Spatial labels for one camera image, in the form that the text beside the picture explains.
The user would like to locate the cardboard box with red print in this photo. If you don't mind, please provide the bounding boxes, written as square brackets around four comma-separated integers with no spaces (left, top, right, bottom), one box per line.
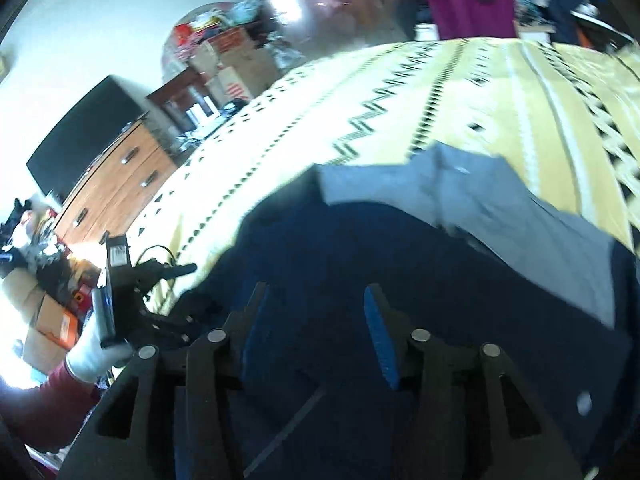
[187,27,281,103]

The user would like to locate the black cable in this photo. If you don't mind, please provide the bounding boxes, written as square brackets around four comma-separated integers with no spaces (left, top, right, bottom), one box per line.
[135,245,177,301]

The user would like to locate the dark wooden cabinet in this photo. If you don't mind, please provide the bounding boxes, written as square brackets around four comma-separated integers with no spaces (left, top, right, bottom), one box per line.
[146,67,221,146]

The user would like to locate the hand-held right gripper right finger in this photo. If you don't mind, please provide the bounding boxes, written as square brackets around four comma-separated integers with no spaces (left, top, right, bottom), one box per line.
[364,282,583,480]

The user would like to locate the person's left hand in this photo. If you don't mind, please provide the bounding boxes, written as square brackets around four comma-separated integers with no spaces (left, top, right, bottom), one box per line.
[65,310,133,383]

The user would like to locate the navy and grey garment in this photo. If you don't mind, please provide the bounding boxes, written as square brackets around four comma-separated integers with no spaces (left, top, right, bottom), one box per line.
[177,142,640,480]

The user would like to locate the yellow patterned bedspread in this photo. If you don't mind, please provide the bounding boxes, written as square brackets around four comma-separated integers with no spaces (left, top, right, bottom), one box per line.
[125,37,640,311]

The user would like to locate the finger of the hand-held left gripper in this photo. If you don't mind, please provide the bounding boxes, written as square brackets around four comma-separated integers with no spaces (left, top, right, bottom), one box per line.
[132,260,198,286]
[132,305,221,348]

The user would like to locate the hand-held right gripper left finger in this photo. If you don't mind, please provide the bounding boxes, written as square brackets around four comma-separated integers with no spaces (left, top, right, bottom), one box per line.
[60,281,271,480]

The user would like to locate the maroon hanging garment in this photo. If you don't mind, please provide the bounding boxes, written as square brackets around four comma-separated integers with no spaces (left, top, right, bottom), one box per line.
[419,0,517,41]

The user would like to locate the wooden dresser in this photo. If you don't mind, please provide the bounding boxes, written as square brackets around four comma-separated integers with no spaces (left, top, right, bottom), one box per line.
[52,117,178,248]

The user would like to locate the brown cardboard box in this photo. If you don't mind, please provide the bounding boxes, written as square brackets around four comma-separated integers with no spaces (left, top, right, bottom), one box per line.
[0,265,81,376]

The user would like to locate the black television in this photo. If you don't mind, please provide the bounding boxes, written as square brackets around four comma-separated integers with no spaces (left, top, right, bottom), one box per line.
[26,75,148,203]

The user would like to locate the person's left forearm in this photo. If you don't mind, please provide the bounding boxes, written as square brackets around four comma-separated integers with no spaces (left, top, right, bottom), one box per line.
[0,360,108,453]

